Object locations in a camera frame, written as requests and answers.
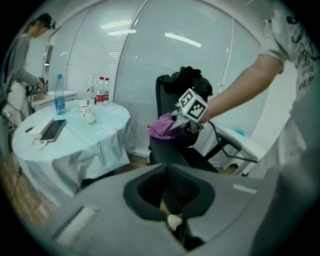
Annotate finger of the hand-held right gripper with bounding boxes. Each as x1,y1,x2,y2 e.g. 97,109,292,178
166,118,188,133

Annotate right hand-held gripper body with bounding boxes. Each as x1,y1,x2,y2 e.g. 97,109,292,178
174,87,209,133

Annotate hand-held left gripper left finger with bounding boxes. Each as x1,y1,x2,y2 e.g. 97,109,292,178
41,162,187,256

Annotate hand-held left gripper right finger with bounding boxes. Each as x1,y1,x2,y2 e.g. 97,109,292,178
166,162,276,251

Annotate purple cloth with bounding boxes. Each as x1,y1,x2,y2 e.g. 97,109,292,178
147,112,187,140

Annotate person's right forearm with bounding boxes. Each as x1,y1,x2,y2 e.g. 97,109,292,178
199,53,285,124

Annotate black office chair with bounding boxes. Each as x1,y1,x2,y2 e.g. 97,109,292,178
149,66,243,173

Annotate black jacket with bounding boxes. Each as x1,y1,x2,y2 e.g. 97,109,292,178
159,66,213,101

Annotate white slatted blinds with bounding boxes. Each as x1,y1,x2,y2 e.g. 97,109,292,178
47,0,262,161

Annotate red cap plastic bottle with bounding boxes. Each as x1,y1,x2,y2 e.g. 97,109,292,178
103,77,110,105
96,76,105,106

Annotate white packet with red label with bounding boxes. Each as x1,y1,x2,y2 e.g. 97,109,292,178
78,104,96,125

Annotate black smartphone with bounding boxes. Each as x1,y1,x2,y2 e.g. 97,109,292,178
39,119,68,143

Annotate person's white printed shirt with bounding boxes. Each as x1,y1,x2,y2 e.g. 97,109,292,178
247,0,320,256

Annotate white power bank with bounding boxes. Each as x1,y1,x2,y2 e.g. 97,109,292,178
29,117,55,136

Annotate blue water bottle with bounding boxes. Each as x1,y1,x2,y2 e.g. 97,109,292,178
54,74,66,116

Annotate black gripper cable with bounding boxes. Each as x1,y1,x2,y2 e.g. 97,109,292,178
208,121,258,164

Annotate white charging cable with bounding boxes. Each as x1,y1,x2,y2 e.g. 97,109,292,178
32,138,48,151

